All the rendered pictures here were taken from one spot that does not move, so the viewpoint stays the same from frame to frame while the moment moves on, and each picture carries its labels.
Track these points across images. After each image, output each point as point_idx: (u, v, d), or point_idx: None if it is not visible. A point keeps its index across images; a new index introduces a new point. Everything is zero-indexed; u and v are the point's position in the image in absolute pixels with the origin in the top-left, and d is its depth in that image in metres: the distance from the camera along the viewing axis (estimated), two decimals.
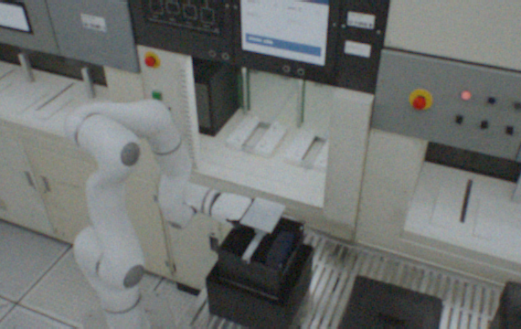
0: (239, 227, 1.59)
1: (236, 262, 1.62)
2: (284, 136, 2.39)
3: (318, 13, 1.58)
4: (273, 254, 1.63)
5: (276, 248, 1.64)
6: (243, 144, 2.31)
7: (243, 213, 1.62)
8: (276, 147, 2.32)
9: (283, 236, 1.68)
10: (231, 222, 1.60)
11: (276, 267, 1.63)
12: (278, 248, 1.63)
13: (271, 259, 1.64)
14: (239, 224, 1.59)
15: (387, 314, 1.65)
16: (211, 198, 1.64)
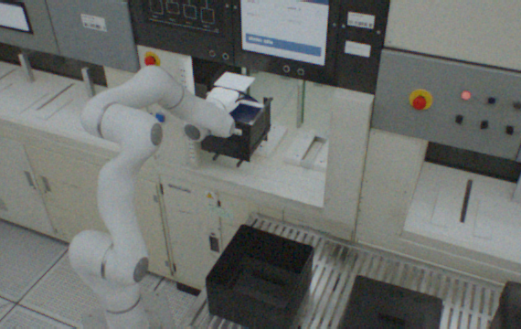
0: (243, 95, 1.95)
1: (256, 122, 2.00)
2: (284, 136, 2.39)
3: (318, 13, 1.58)
4: (251, 101, 2.08)
5: (246, 99, 2.09)
6: None
7: (231, 90, 1.94)
8: (276, 147, 2.32)
9: None
10: (239, 99, 1.93)
11: None
12: (247, 98, 2.09)
13: None
14: (241, 94, 1.94)
15: (387, 314, 1.65)
16: (217, 100, 1.86)
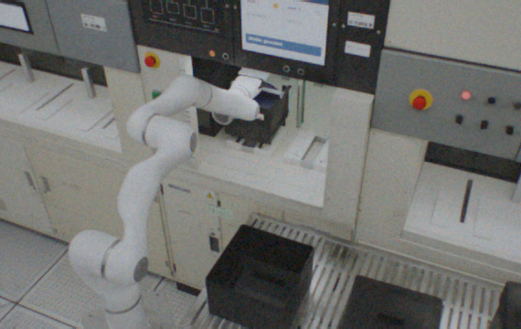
0: (265, 83, 2.13)
1: (276, 107, 2.19)
2: (284, 136, 2.39)
3: (318, 13, 1.58)
4: (271, 90, 2.26)
5: (267, 87, 2.27)
6: (243, 144, 2.31)
7: (254, 79, 2.13)
8: (277, 147, 2.32)
9: None
10: (261, 86, 2.11)
11: None
12: (267, 85, 2.27)
13: None
14: (263, 82, 2.12)
15: (387, 314, 1.65)
16: (242, 88, 2.04)
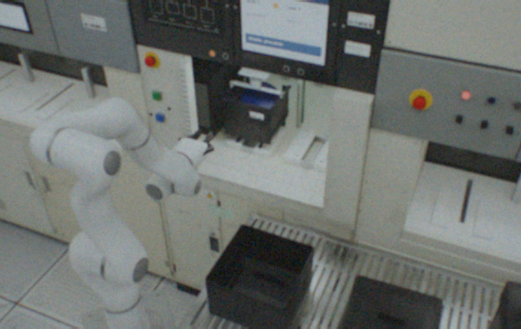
0: (213, 146, 1.81)
1: (276, 107, 2.19)
2: (284, 136, 2.39)
3: (318, 13, 1.58)
4: (271, 90, 2.26)
5: (267, 87, 2.27)
6: (243, 144, 2.31)
7: (200, 142, 1.81)
8: (277, 147, 2.32)
9: None
10: (207, 151, 1.79)
11: None
12: (268, 85, 2.27)
13: None
14: (210, 146, 1.80)
15: (387, 314, 1.65)
16: (183, 155, 1.72)
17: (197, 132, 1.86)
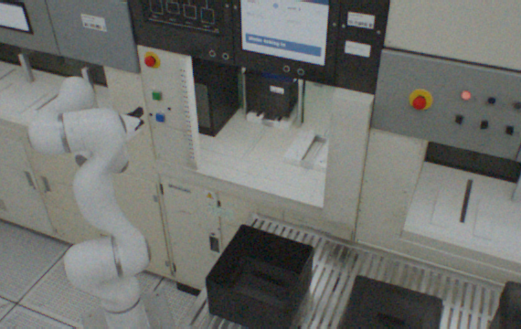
0: (142, 121, 1.91)
1: (295, 82, 2.34)
2: None
3: (318, 13, 1.58)
4: None
5: None
6: (263, 118, 2.47)
7: (133, 117, 1.90)
8: (294, 121, 2.48)
9: None
10: (138, 124, 1.89)
11: None
12: None
13: None
14: (140, 120, 1.91)
15: (387, 314, 1.65)
16: None
17: (137, 110, 1.95)
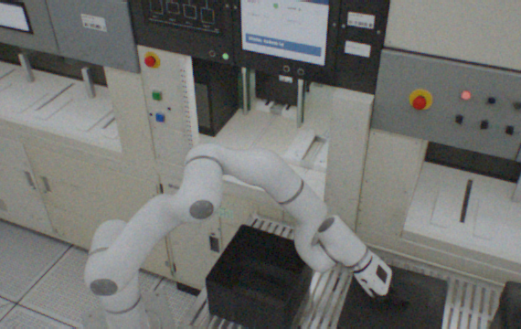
0: None
1: None
2: (308, 100, 2.62)
3: (318, 13, 1.58)
4: None
5: None
6: (271, 107, 2.54)
7: None
8: None
9: None
10: None
11: None
12: None
13: None
14: None
15: None
16: None
17: (388, 299, 1.60)
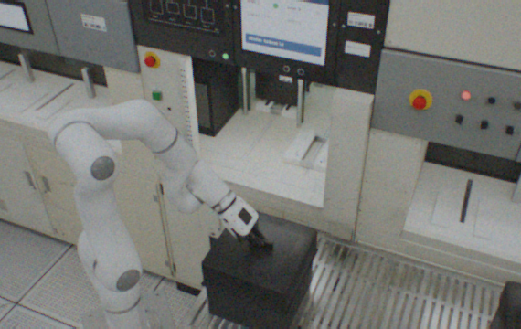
0: (257, 220, 1.71)
1: None
2: (308, 100, 2.62)
3: (318, 13, 1.58)
4: None
5: None
6: (271, 107, 2.54)
7: None
8: None
9: None
10: None
11: None
12: None
13: None
14: None
15: None
16: None
17: (254, 241, 1.69)
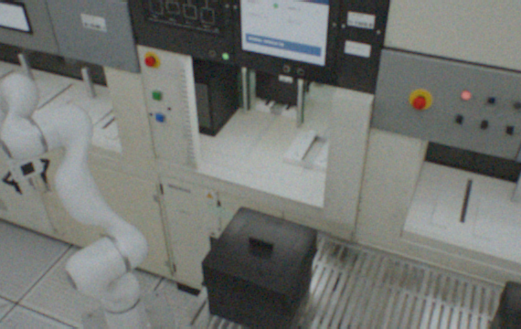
0: (48, 162, 1.94)
1: None
2: (308, 100, 2.62)
3: (318, 13, 1.58)
4: None
5: None
6: (271, 107, 2.54)
7: None
8: None
9: None
10: (42, 158, 1.92)
11: None
12: None
13: None
14: (46, 162, 1.94)
15: (256, 239, 1.68)
16: None
17: None
